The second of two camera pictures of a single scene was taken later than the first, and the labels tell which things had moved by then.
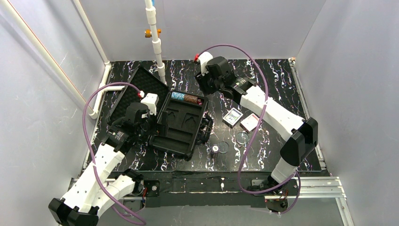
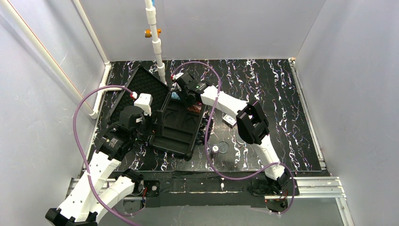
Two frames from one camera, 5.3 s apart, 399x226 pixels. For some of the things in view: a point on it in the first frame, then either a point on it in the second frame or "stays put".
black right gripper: (203, 83) -> (181, 83)
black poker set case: (183, 124) stays put
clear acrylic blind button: (224, 147) stays put
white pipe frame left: (25, 29) stays put
